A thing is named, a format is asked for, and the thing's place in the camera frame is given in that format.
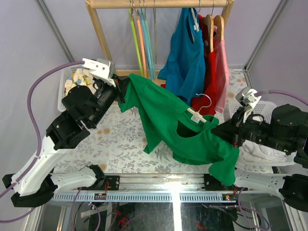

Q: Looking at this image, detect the wooden clothes rack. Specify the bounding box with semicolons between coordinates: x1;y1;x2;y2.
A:
85;0;234;73

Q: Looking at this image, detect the aluminium mounting rail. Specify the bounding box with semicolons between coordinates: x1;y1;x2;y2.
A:
51;174;237;203

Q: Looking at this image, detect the floral table cloth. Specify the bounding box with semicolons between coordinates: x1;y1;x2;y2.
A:
54;68;275;174

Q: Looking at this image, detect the wooden hanger with red shirt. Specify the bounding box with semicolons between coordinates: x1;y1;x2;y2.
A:
198;14;214;55

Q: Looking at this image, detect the white plastic basket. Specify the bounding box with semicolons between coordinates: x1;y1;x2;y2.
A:
239;101;295;167
57;61;108;114

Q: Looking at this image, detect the left white plastic basket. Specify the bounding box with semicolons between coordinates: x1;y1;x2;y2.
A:
57;61;108;114

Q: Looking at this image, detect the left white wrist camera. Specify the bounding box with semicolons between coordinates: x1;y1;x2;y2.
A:
82;58;116;87

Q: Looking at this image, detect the white hanger with blue shirt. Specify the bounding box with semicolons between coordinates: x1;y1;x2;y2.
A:
190;8;199;32

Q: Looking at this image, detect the green plastic hanger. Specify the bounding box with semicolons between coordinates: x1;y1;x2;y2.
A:
128;0;143;77

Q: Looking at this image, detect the cream white hanger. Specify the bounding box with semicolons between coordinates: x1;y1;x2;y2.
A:
187;93;213;123

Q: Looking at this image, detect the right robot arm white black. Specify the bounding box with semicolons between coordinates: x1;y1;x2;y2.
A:
212;104;308;212

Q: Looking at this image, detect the orange plastic hanger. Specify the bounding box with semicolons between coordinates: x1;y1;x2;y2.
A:
134;8;147;78

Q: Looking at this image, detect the right white plastic basket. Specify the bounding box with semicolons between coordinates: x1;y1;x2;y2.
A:
239;101;295;167

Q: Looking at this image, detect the patterned cream cloth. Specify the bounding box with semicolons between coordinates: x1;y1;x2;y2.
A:
64;68;96;96

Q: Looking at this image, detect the pink t shirt hanging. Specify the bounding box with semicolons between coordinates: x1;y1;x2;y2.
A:
213;26;230;114

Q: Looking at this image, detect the red t shirt hanging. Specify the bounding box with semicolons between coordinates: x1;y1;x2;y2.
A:
160;13;218;116

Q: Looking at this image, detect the wooden hanger with pink shirt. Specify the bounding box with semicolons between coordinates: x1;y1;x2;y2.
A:
213;15;225;41

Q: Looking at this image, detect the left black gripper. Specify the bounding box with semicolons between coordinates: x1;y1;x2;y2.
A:
89;73;130;127

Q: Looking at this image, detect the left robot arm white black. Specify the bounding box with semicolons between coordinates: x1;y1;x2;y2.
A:
2;75;130;208

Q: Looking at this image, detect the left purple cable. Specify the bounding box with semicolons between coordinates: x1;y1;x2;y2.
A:
0;60;85;222

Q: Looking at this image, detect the green t shirt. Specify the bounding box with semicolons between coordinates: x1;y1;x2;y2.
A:
119;74;239;186

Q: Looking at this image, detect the blue t shirt hanging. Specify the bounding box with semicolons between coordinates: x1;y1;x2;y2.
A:
158;8;205;105

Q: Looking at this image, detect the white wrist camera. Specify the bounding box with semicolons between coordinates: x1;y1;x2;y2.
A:
235;87;261;123
82;58;116;87

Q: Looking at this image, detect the white cloth in basket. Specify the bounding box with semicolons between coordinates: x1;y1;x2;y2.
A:
239;141;287;163

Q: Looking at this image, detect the blue plastic hanger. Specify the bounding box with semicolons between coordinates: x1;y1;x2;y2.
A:
138;2;152;80

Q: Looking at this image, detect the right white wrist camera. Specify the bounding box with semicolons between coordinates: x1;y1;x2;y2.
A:
235;87;261;123

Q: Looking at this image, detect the teal plastic hanger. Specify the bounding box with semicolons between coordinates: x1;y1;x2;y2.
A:
143;1;156;80

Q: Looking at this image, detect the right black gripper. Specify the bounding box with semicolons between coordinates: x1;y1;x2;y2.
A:
210;104;291;151

